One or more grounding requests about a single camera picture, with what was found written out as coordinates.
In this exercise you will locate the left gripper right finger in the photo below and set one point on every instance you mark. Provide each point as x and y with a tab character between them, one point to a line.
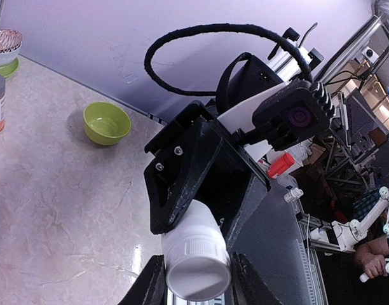
247	287

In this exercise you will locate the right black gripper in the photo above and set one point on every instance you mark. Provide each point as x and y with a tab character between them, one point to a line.
195	158

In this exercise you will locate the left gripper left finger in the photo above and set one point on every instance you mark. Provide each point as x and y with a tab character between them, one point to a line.
143	282

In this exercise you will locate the small white pill bottle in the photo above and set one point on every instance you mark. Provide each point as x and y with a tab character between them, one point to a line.
196	260

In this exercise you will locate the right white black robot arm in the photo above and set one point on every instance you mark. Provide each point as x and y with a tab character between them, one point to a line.
237	96

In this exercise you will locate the operator hand outside cell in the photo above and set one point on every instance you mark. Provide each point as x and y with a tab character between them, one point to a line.
374	266

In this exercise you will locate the red white object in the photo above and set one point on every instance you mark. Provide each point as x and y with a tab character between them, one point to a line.
281	165

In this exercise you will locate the lime green bowl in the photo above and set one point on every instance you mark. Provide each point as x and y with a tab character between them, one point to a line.
106	124

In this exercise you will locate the green saucer plate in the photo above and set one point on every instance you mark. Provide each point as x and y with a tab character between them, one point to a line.
10	69

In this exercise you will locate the red patterned white bowl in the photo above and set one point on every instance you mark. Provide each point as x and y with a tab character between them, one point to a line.
10	44

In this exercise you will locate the front aluminium rail base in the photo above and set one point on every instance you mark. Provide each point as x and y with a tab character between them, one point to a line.
312	260

